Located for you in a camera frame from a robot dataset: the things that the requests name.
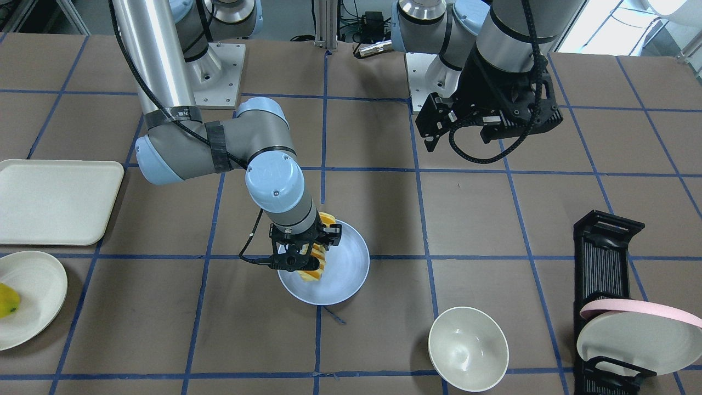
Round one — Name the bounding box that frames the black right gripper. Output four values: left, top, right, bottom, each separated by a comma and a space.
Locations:
268, 222, 343, 272

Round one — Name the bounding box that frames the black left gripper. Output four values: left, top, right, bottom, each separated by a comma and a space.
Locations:
415, 49, 564, 154

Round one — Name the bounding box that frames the yellow sliced bread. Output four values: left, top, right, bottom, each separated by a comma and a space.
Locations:
297, 212, 337, 282

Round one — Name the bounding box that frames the blue plate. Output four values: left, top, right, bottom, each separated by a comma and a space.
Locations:
278, 219, 370, 306

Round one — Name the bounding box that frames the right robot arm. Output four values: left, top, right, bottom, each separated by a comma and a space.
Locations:
108, 1, 343, 276

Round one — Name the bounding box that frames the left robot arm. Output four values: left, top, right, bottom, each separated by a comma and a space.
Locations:
391, 1, 584, 164

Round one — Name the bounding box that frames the pink plate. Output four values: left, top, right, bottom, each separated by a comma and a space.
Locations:
579, 298, 701, 328

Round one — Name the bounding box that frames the white round plate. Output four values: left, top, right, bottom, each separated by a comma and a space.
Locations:
1, 251, 68, 351

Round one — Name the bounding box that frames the black dish rack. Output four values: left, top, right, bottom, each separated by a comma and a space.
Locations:
573, 210, 656, 394

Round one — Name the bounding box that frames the cream bowl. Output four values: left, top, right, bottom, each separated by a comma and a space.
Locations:
428, 307, 511, 392

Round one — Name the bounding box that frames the white rectangular tray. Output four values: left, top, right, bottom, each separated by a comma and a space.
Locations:
1, 159, 124, 246

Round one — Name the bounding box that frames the yellow lemon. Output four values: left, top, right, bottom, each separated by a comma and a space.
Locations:
0, 283, 21, 318

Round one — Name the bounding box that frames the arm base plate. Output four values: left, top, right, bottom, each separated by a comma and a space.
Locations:
185, 43, 246, 110
405, 53, 460, 115

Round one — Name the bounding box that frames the aluminium frame post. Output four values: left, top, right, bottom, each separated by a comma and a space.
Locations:
313, 1, 340, 53

